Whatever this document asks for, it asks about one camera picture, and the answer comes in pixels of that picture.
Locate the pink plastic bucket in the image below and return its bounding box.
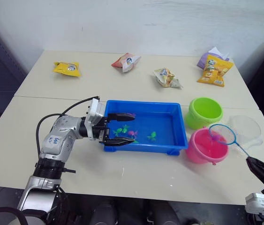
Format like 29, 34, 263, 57
185, 127, 230, 166

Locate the yellow snack bag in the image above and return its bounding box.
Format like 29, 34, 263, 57
53, 61, 82, 78

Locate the blue plastic tub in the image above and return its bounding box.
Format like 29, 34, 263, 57
103, 100, 189, 156

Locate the pale crumpled snack bag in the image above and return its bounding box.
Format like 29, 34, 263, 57
153, 67, 183, 89

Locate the dark rounded shape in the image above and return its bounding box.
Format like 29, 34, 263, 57
91, 200, 120, 225

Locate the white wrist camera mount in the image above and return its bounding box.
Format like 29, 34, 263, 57
244, 192, 264, 215
84, 97, 106, 142

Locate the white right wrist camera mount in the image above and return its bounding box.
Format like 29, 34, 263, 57
244, 192, 264, 215

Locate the blue fishing net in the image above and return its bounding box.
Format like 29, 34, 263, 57
208, 123, 251, 160

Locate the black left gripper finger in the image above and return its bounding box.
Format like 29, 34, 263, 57
103, 137, 136, 147
108, 112, 136, 123

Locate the green plastic bucket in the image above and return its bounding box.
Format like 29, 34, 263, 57
185, 97, 225, 130

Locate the thick black cable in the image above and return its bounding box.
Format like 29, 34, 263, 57
0, 206, 30, 225

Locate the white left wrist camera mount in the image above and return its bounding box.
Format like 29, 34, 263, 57
84, 97, 106, 142

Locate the purple snack bag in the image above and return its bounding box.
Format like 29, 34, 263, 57
197, 52, 231, 70

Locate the red and white snack bag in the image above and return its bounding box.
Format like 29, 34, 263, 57
111, 52, 142, 74

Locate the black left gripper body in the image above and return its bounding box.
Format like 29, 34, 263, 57
91, 116, 112, 145

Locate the orange chips bag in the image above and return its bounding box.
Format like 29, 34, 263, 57
197, 54, 234, 88

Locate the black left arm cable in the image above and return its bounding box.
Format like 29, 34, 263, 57
35, 95, 101, 154

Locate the clear plastic cup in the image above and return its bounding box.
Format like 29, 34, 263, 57
227, 114, 264, 147

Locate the green toy fish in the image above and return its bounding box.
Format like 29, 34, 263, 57
112, 125, 130, 137
146, 131, 158, 142

